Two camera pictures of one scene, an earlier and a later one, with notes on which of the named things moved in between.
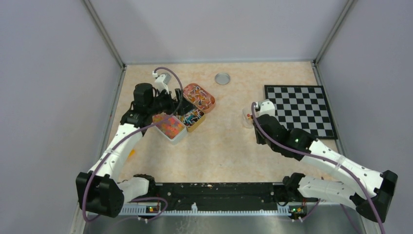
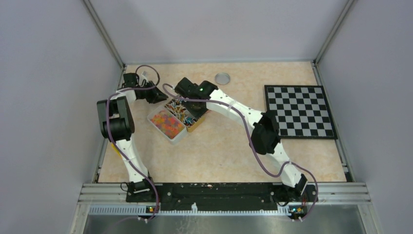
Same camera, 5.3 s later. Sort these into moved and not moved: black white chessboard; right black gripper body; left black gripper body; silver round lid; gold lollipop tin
Moved: left black gripper body; right black gripper body
Not moved: silver round lid; gold lollipop tin; black white chessboard
